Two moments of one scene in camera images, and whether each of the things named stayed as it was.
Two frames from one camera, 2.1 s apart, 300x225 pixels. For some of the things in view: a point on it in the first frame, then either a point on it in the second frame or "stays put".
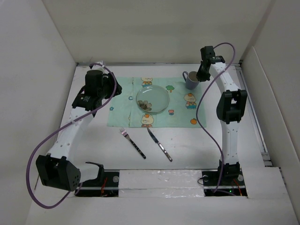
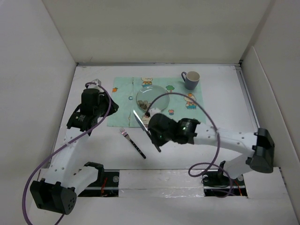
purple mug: [191, 80] stays put
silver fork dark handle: [123, 131] stays put
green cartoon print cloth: [180, 112] stays put
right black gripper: [200, 76] → [159, 142]
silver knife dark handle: [156, 140] → [141, 122]
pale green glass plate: [153, 99] stays put
